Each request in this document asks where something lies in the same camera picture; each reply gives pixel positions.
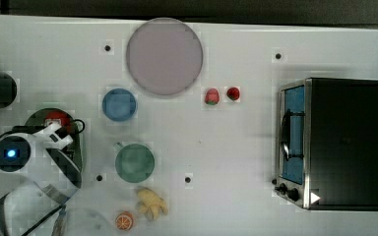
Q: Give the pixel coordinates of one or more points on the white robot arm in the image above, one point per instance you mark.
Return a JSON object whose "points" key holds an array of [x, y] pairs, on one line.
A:
{"points": [[52, 178]]}

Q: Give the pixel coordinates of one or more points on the blue bowl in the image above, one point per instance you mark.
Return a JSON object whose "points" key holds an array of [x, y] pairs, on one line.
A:
{"points": [[119, 105]]}

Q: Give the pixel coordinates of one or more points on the yellow banana toy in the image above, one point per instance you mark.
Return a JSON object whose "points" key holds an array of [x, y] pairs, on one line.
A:
{"points": [[151, 204]]}

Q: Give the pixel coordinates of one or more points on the red ketchup bottle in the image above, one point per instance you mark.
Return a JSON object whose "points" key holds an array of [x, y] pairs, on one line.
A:
{"points": [[59, 117]]}

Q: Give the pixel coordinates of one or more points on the lavender round plate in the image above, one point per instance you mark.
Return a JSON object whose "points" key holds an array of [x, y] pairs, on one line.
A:
{"points": [[164, 56]]}

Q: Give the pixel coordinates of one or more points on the red strawberry toy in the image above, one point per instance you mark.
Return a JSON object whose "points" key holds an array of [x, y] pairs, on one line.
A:
{"points": [[233, 93]]}

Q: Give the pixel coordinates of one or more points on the black toaster oven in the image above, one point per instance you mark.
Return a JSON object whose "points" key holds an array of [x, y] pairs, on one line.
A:
{"points": [[328, 144]]}

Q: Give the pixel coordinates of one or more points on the green mug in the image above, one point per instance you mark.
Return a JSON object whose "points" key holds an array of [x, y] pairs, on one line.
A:
{"points": [[134, 162]]}

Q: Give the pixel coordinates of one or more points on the pink strawberry toy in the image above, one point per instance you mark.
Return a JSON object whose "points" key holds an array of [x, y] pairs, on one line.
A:
{"points": [[212, 96]]}

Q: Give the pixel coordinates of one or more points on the orange slice toy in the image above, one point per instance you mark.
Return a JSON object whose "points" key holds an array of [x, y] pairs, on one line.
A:
{"points": [[124, 221]]}

